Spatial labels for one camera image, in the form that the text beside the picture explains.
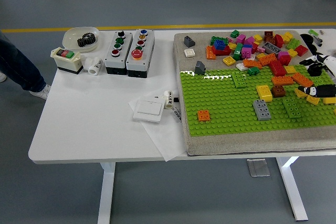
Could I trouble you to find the magenta four-stud brick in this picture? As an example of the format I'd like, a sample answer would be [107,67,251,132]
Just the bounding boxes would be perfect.
[240,47,253,59]

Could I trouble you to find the dark grey eight-stud brick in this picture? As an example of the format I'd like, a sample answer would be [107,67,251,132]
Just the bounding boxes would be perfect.
[263,42,281,55]

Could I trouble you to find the white wall switch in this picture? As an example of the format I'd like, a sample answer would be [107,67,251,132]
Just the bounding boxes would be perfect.
[133,98,165,124]

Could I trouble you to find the lime green brick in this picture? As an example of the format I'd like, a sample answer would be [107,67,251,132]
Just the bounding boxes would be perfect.
[285,39,301,50]

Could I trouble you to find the green studded baseplate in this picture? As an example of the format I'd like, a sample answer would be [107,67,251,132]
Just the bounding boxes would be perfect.
[180,63,336,137]

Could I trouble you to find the yellow four-stud brick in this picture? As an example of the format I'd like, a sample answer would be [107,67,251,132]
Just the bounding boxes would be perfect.
[306,94,320,105]

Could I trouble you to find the orange four-stud brick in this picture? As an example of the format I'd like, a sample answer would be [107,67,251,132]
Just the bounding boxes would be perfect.
[197,109,211,122]

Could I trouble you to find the black brick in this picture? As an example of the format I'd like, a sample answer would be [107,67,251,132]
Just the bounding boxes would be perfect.
[307,63,326,77]

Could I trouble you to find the long green brick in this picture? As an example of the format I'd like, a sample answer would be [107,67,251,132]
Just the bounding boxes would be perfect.
[232,42,244,61]

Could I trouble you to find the grey-brown mat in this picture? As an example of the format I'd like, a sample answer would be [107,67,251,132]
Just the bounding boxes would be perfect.
[173,29,336,157]

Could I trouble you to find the green eight-stud brick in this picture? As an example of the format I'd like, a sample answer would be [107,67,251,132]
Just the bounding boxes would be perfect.
[209,36,228,46]

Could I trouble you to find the grey emergency-stop control box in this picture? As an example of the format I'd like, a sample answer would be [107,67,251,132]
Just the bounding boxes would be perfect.
[125,29,155,78]

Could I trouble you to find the white table leg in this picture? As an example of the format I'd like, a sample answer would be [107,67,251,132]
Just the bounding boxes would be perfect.
[97,162,116,224]
[275,156,309,221]

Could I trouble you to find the white plastic bowl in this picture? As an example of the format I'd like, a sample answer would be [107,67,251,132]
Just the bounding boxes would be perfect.
[62,26,101,53]

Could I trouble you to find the white paper sheet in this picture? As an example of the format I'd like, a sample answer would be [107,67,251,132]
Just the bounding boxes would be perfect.
[128,89,187,162]

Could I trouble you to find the small white labelled cylinder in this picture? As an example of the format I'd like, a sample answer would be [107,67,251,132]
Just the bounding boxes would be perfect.
[163,90,174,110]

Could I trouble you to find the yellow curved eight-stud brick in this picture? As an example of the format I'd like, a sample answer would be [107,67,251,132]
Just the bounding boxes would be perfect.
[256,84,274,103]

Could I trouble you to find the orange eight-stud brick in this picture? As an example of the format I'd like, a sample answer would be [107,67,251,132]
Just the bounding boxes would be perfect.
[243,59,263,69]
[258,53,278,67]
[205,45,217,60]
[291,72,314,88]
[271,76,295,86]

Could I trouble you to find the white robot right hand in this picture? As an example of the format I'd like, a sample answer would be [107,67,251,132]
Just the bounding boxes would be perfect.
[297,54,336,98]

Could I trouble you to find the green flat eight-stud plate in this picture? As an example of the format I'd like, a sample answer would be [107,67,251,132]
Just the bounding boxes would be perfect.
[281,97,305,119]
[231,71,249,89]

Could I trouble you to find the red four-stud brick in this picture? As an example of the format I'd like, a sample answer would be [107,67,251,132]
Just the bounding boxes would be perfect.
[295,45,309,57]

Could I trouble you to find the large red brick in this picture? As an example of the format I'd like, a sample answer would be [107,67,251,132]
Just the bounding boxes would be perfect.
[269,60,287,77]

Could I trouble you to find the yellow flat square tile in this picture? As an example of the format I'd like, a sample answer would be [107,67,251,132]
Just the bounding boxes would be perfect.
[222,56,237,67]

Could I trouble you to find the silver floor plate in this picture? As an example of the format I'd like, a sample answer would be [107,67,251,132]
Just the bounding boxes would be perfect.
[246,158,270,177]

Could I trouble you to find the brown four-stud brick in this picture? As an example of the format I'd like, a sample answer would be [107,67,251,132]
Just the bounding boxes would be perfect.
[271,85,287,98]

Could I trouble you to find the grey four-button control box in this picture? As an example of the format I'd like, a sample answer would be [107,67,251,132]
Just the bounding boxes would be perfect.
[104,30,133,75]

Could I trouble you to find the black gear stack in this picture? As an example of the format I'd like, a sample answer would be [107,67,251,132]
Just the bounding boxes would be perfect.
[77,33,97,48]

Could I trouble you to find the blue four-stud brick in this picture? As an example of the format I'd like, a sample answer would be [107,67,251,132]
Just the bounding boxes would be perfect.
[213,39,228,51]

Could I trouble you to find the cream red-green switch box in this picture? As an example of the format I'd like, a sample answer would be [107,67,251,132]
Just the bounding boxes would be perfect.
[50,47,84,76]

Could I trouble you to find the white pipe fitting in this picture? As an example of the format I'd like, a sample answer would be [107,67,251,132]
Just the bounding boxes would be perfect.
[83,57,103,76]

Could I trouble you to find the light grey eight-stud brick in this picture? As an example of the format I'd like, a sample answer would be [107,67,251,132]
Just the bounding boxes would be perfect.
[253,99,271,122]

